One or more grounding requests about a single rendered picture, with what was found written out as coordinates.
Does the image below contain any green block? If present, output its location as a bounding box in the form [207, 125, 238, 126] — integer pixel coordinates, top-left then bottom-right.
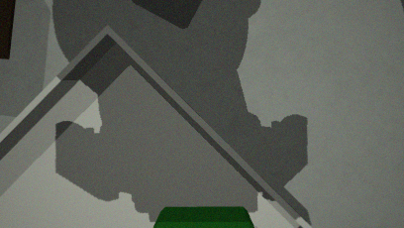
[153, 206, 254, 228]

